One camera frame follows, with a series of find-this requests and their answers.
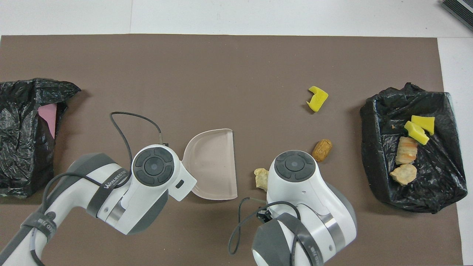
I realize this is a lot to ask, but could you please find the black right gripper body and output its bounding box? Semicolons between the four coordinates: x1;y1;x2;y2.
257;207;276;224

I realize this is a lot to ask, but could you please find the pale foam piece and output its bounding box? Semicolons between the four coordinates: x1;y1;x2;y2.
253;168;270;192

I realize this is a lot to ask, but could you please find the beige plastic dustpan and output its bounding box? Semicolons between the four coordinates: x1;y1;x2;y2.
183;128;238;201

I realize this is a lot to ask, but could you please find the yellow sponge piece green layer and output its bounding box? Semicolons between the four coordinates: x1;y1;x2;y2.
404;120;431;146

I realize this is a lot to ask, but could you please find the black trash bag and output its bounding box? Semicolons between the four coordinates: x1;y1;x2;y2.
0;78;82;199
360;82;468;214

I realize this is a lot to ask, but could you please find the pink bin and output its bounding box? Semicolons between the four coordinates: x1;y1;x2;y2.
38;103;58;140

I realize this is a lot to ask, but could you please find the yellow bent sponge piece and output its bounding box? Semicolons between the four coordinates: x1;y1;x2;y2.
306;86;329;113

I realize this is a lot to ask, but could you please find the brown paper table mat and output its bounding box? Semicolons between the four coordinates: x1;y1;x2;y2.
0;34;464;266

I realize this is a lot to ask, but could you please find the grey ribbed device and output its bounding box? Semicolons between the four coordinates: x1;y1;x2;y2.
441;0;473;32

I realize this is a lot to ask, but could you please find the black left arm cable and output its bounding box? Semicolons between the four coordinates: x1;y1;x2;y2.
29;111;169;266

